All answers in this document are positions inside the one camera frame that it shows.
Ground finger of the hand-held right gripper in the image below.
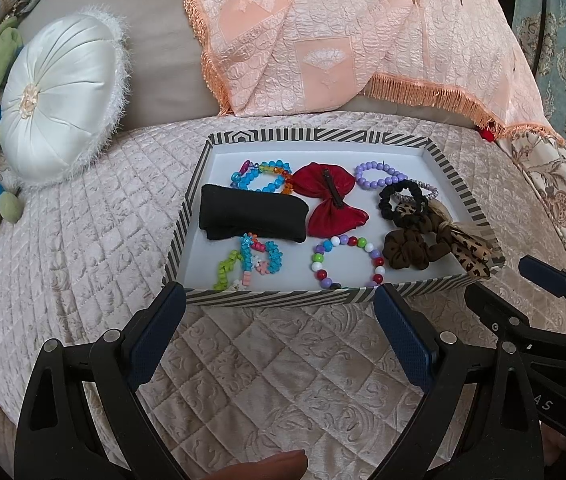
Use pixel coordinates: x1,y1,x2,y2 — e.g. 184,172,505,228
464,284,566,356
519,255,566,311

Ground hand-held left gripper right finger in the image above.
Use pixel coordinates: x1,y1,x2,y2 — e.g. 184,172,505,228
373,282,544,480

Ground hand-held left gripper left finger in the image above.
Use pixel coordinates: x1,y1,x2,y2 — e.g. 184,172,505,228
13,281,187,480

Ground leopard print bow scrunchie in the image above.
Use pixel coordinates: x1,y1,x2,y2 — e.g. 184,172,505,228
394,202,494,279

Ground brown scrunchie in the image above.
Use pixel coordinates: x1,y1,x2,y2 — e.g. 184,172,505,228
382,217,456,268

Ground multicolour round bead bracelet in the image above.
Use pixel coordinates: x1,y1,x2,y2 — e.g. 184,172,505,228
312,234,385,291

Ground striped shallow box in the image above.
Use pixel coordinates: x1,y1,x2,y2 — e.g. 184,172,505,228
163,129,506,307

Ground lilac braided hair tie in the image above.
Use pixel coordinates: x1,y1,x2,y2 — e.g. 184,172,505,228
395,177,438,202

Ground black scrunchie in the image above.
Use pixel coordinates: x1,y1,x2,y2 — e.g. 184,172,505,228
378,181,431,223

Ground colourful flower bead bracelet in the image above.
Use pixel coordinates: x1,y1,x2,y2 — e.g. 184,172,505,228
213,232,284,292

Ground black cloth headband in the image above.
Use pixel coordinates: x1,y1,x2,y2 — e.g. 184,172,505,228
199,184,309,245

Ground purple bead bracelet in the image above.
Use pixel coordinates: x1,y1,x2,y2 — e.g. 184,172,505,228
354,160,408,191

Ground red bow hair clip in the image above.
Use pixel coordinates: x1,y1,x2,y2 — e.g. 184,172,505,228
290,161,370,237

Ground rainbow crystal bead bracelet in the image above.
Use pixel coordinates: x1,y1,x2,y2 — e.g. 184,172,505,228
238,159,295,196

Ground person's right hand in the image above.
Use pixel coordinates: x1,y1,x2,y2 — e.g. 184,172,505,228
540,422,566,466

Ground person's left hand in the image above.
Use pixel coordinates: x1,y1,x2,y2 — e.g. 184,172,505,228
203,450,309,480

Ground beige quilted bedspread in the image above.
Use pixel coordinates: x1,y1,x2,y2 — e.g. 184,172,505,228
0,110,566,480

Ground white round satin cushion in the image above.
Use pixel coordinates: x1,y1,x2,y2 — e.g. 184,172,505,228
0,5,131,191

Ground beige upholstered backrest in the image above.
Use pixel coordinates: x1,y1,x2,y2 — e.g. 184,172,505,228
18,0,484,133

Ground peach fringed blanket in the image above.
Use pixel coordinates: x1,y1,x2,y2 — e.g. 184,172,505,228
183,0,566,141

